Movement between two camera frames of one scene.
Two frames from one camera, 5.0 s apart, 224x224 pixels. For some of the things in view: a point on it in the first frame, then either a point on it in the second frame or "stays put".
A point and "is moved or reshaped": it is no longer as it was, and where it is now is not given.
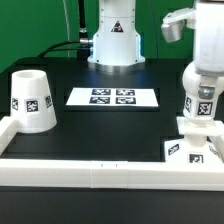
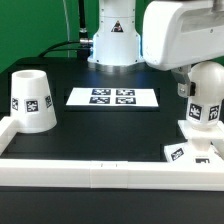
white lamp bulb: x=195 y=107 is moved or reshaped
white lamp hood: x=31 y=103 stays put
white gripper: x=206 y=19 to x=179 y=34
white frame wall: x=109 y=174 stays put
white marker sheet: x=112 y=96 stays put
